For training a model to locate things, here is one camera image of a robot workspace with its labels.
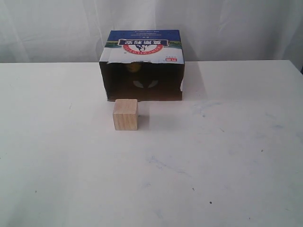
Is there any yellow ball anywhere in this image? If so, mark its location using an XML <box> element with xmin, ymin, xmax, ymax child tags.
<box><xmin>126</xmin><ymin>62</ymin><xmax>142</xmax><ymax>73</ymax></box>

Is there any light wooden cube block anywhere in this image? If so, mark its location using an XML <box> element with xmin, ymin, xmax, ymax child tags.
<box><xmin>113</xmin><ymin>99</ymin><xmax>138</xmax><ymax>131</ymax></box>

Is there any blue white cardboard box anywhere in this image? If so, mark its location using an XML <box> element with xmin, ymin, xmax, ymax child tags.
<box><xmin>99</xmin><ymin>30</ymin><xmax>185</xmax><ymax>101</ymax></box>

